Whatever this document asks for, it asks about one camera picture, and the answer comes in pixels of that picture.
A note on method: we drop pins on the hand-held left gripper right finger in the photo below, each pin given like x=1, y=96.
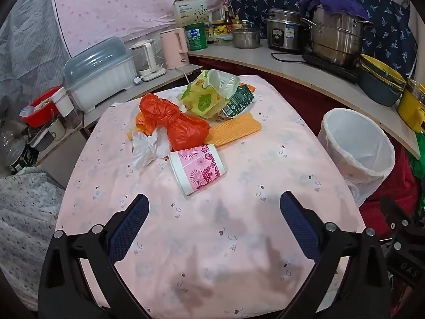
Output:
x=298, y=226

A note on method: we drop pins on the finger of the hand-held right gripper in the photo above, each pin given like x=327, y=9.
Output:
x=393, y=214

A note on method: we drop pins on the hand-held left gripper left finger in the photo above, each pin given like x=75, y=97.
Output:
x=131, y=226

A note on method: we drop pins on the white lined trash bin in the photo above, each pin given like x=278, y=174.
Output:
x=358, y=146

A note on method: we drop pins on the white tissue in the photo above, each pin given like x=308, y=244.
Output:
x=146, y=148

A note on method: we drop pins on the pink flowered paper cup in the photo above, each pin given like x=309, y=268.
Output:
x=196, y=169

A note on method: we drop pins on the orange snack wrapper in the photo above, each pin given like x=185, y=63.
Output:
x=141, y=124
x=248, y=87

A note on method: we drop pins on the orange plastic bag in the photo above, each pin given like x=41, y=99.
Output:
x=179, y=123

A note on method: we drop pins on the orange waffle cloth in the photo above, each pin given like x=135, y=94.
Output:
x=232, y=129

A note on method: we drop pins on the green foil snack packet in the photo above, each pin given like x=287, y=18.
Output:
x=237, y=103

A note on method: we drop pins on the green plastic bag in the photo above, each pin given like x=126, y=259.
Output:
x=417, y=176

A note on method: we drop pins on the pink printed tablecloth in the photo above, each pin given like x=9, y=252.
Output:
x=206, y=239

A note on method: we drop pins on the grey floral cloth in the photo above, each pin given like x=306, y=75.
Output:
x=26, y=226

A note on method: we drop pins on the yellow electric pot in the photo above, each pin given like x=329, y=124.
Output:
x=411, y=106

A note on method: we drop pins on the stacked blue yellow basins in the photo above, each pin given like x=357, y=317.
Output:
x=378, y=83

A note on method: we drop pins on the glass jar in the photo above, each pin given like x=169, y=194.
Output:
x=16, y=153

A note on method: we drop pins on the dark red cloth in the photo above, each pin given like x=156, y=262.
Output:
x=298, y=89

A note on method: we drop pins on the white plastic holder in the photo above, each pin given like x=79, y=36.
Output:
x=64, y=103

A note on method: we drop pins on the white power plug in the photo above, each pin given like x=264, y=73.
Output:
x=138, y=79

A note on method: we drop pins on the wooden side shelf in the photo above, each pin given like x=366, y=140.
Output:
x=149, y=79

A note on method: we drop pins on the red plastic container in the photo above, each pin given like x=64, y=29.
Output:
x=38, y=111

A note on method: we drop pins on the white box with clear lid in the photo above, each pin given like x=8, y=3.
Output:
x=99, y=73

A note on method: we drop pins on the grey wooden counter board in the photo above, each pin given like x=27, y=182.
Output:
x=298, y=68

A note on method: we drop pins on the black induction cooktop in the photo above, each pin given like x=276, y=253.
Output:
x=332, y=68

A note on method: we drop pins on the glass kettle with white base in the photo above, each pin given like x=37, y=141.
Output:
x=146, y=58

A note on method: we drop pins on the pink electric kettle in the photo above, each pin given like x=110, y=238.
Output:
x=174, y=48

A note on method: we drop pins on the large steel steamer pot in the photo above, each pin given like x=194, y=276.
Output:
x=335, y=36

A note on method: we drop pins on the small steel pot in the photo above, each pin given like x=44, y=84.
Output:
x=245, y=38

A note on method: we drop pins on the steel rice cooker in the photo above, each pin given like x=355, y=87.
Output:
x=285, y=30

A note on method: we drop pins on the green tin can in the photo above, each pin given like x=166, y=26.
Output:
x=196, y=36

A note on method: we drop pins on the dark glass bottle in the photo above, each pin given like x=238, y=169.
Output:
x=209, y=33

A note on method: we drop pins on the white pump bottle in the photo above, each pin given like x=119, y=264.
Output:
x=245, y=24

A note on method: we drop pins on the yellow label jar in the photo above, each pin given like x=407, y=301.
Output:
x=219, y=29

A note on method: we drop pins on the brown sauce bottle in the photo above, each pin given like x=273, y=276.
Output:
x=227, y=20

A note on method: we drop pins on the pink dotted curtain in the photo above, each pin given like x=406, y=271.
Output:
x=126, y=6

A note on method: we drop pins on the purple towel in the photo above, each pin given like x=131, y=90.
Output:
x=332, y=1

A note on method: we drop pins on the beige cardboard box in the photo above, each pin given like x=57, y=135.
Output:
x=189, y=11

